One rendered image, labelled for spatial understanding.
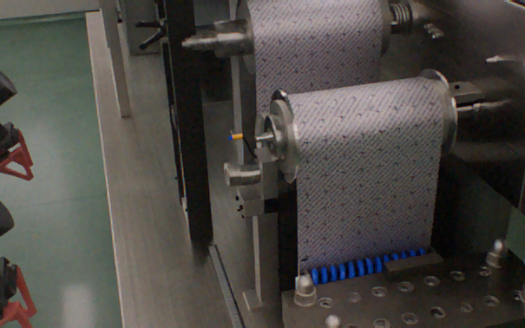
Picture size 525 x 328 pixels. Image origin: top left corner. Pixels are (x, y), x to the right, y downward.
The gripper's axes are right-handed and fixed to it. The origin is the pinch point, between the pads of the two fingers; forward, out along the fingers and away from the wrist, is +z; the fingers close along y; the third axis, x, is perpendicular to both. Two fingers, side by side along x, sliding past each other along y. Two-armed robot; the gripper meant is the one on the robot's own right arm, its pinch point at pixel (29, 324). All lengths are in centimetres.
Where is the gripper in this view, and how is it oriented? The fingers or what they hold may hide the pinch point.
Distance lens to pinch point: 104.6
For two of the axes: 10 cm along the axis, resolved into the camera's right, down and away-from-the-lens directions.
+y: -3.0, -4.6, 8.4
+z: 5.0, 6.7, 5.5
